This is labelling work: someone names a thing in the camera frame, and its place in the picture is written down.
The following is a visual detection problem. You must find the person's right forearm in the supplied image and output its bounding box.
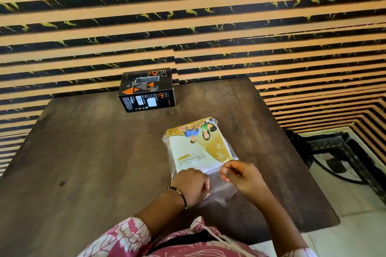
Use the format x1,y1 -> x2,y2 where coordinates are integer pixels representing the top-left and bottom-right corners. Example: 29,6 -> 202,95
252,191 -> 309,256

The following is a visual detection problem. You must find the white and gold packet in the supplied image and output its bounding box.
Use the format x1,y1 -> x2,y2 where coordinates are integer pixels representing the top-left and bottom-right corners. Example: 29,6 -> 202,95
166,118 -> 234,174

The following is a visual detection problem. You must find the person's right hand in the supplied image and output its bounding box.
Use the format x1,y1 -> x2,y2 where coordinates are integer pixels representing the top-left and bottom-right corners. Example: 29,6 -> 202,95
219,160 -> 266,203

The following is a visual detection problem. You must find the pink floral garment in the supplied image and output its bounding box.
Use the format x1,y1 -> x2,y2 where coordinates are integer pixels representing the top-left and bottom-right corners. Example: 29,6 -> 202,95
77,216 -> 317,257

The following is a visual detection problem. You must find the person's left forearm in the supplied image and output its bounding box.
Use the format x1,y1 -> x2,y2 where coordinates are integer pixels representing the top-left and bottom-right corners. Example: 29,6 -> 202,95
133,189 -> 189,241

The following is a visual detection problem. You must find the wooden table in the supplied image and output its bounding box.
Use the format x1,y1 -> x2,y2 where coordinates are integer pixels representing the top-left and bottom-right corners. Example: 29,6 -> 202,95
0,77 -> 341,257

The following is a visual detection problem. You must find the black and orange box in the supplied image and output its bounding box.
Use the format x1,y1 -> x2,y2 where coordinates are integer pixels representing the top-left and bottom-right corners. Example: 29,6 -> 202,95
118,68 -> 176,113

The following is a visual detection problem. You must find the black thread bracelet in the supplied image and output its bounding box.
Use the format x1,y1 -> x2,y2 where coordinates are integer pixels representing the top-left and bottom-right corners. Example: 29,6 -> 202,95
167,187 -> 188,210

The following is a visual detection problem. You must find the clear plastic bag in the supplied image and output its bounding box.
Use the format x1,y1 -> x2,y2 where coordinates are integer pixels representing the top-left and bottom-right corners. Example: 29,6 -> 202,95
162,117 -> 239,208

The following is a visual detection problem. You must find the person's left hand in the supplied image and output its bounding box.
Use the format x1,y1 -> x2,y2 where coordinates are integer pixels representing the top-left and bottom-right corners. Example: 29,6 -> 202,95
170,168 -> 210,202

